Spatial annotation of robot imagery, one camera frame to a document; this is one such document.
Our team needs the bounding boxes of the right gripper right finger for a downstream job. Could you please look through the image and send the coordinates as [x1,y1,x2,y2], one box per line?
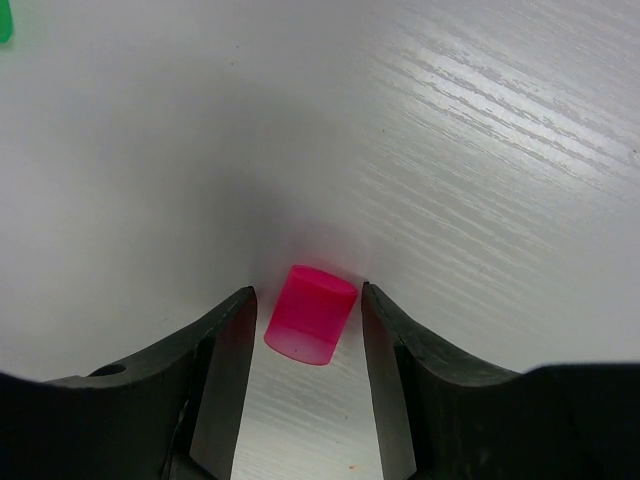
[361,283,639,479]

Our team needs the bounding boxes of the green highlighter cap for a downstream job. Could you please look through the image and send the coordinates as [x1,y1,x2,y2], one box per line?
[0,0,14,44]

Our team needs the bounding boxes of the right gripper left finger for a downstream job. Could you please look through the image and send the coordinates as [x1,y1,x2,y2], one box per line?
[1,287,257,479]

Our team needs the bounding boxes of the pink highlighter cap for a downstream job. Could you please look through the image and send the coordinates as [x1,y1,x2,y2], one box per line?
[263,265,359,366]

